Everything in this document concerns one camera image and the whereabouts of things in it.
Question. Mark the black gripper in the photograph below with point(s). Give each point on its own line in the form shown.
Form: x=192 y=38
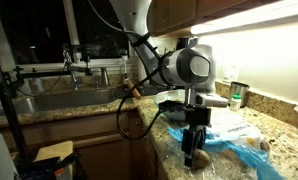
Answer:
x=198 y=116

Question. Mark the brown potato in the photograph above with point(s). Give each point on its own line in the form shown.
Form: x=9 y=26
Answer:
x=201 y=158
x=264 y=146

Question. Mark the white rounded robot base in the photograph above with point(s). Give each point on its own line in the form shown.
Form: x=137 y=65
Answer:
x=0 y=160

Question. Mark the white grey Franka robot arm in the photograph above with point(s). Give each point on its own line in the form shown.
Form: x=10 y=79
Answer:
x=175 y=63

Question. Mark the blue plastic potato bag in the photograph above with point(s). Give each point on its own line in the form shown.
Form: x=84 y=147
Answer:
x=242 y=146

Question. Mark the white bottle green cap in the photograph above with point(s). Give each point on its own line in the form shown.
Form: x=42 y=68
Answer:
x=235 y=103

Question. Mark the stainless steel cup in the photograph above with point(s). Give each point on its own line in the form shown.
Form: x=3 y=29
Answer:
x=239 y=90

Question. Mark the black dish tray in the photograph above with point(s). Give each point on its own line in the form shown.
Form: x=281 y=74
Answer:
x=149 y=90

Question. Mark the wooden base cabinet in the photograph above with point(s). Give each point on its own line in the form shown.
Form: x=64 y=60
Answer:
x=102 y=146

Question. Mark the white dish brush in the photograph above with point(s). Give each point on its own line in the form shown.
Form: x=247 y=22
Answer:
x=124 y=66

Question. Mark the metal soap dispenser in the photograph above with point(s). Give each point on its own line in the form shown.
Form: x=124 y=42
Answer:
x=104 y=77

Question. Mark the under cabinet light strip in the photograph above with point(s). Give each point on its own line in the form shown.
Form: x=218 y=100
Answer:
x=249 y=18

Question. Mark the metal faucet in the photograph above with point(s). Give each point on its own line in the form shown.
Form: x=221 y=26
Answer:
x=74 y=76

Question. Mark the stainless steel sink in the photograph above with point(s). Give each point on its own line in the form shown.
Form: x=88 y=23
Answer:
x=62 y=100

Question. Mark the cardboard box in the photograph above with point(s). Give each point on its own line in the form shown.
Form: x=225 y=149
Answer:
x=52 y=153

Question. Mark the black tripod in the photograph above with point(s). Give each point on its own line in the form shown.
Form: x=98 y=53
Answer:
x=14 y=123

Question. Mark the white framed window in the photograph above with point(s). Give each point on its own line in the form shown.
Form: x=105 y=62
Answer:
x=35 y=33

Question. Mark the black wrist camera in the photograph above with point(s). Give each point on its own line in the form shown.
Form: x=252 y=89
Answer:
x=172 y=106

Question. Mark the white wall outlet plate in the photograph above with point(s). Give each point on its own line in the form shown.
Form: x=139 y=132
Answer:
x=230 y=73

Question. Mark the wooden wall cabinet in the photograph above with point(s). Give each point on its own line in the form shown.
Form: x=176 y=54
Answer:
x=175 y=13

